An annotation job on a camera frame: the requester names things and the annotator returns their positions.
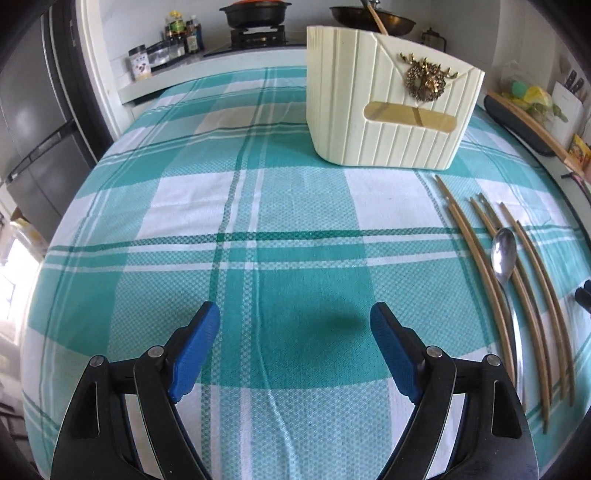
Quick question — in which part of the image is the metal spoon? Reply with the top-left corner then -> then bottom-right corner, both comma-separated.
490,227 -> 527,411

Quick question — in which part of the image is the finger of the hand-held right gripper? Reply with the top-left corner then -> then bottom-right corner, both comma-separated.
575,278 -> 591,320

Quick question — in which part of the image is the set of wooden chopsticks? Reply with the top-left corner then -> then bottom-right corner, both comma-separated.
434,174 -> 575,435

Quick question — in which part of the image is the dark wok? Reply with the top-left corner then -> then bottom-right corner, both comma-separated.
329,0 -> 416,37

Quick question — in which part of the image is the grey refrigerator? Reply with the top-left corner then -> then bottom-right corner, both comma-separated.
0,0 -> 100,241

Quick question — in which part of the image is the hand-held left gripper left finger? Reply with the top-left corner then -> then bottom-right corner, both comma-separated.
50,301 -> 221,480

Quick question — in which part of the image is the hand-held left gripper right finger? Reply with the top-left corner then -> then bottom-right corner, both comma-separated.
369,302 -> 539,480

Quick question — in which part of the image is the black-capped seasoning jar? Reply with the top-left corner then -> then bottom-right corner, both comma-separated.
128,45 -> 152,81

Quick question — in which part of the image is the black pot with orange lid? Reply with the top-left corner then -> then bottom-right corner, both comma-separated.
219,0 -> 293,27

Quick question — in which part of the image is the cream ribbed utensil holder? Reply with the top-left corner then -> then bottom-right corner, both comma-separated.
306,25 -> 486,171

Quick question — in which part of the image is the glass pitcher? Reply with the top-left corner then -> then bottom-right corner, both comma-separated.
422,28 -> 446,54

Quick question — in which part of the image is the white knife block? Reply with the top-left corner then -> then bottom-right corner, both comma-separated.
549,69 -> 587,144

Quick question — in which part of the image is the black gas stove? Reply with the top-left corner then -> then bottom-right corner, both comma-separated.
203,25 -> 308,58

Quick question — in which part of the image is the green checked tablecloth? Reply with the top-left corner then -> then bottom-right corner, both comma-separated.
21,65 -> 591,480

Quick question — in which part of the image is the yellow packet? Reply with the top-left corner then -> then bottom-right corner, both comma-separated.
567,134 -> 591,167

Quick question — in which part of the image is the plastic bag of sponges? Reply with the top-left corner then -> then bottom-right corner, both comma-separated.
496,60 -> 568,123

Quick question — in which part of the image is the wooden cutting board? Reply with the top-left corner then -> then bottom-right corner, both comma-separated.
486,89 -> 586,180

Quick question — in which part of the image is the black spice jar rack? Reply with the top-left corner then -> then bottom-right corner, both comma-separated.
147,39 -> 188,70

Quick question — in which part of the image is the yellow-capped oil bottle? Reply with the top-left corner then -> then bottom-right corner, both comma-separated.
165,11 -> 186,40

